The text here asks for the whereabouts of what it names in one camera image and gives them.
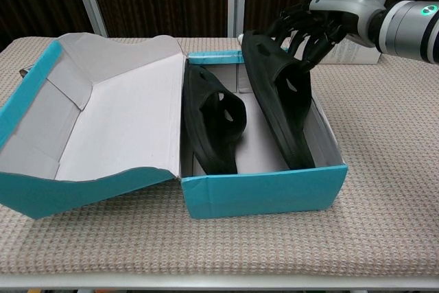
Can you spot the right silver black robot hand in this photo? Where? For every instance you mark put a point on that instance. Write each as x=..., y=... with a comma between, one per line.
x=346, y=8

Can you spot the black slide sandal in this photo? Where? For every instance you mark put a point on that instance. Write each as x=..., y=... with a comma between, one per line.
x=271, y=83
x=205, y=111

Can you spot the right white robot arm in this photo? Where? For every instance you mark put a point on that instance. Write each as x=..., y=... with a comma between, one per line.
x=408, y=29

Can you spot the light blue shoe box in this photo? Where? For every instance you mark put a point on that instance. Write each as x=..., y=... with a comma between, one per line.
x=260, y=193

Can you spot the beige carpeted table top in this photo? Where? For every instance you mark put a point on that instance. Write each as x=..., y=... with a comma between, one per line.
x=205, y=245

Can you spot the white carton with red print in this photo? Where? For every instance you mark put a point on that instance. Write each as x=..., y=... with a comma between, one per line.
x=356, y=54

